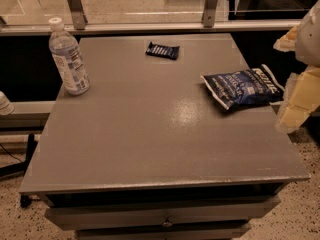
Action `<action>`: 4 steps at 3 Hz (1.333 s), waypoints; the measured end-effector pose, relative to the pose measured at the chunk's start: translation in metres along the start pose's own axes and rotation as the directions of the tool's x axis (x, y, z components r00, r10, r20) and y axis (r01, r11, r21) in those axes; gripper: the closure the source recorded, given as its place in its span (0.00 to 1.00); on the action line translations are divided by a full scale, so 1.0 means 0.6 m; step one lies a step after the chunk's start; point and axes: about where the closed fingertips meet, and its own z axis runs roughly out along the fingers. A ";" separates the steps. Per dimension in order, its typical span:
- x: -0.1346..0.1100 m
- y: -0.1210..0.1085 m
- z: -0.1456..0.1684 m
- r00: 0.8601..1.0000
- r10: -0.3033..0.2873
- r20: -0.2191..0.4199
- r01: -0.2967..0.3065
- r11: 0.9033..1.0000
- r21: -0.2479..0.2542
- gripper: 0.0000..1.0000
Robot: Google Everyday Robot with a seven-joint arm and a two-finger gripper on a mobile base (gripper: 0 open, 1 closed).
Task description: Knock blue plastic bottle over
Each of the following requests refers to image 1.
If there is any blue chip bag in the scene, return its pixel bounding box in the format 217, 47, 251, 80
202, 64, 284, 110

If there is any metal railing left post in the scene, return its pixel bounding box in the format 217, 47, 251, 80
67, 0, 88, 30

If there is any metal railing post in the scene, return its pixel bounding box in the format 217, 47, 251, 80
67, 0, 88, 30
202, 0, 218, 28

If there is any black stand base with cable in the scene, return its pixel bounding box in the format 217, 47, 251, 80
0, 134, 38, 208

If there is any white bottle at left edge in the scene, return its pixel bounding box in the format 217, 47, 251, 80
0, 91, 15, 115

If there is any dark blue snack bar wrapper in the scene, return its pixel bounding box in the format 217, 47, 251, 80
146, 42, 180, 60

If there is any grey horizontal railing bar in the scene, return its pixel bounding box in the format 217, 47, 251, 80
0, 19, 303, 37

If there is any metal railing right post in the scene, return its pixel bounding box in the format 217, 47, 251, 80
202, 0, 218, 28

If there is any blue label plastic water bottle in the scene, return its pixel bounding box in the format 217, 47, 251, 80
49, 17, 90, 95

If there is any grey cabinet drawer with knob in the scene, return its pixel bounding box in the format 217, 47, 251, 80
45, 195, 280, 230

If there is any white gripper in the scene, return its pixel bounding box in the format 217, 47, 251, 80
273, 0, 320, 133

